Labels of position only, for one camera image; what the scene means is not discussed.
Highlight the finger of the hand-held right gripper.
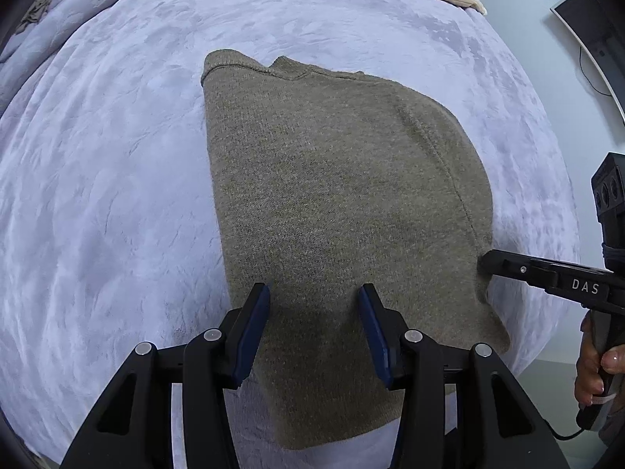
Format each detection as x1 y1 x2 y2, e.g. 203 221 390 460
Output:
477 249 558 290

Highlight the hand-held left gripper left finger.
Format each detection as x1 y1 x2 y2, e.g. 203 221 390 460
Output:
59 282 272 469

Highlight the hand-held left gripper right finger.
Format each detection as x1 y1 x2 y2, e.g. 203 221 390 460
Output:
357 283 570 469

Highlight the olive brown knit sweater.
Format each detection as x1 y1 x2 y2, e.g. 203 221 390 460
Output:
200 49 512 451

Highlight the person's right hand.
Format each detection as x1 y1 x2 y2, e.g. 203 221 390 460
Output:
573 317 625 407

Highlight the lavender plush blanket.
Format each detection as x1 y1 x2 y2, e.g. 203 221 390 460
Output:
0 0 583 469

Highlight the dark computer monitor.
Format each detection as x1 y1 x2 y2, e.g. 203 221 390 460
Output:
549 0 625 125

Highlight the small tan cloth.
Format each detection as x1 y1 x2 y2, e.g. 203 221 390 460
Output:
18 0 58 36

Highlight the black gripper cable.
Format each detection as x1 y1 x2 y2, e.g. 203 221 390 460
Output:
546 419 586 441

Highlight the thin black monitor cable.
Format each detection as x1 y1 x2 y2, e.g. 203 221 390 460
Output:
578 45 614 98

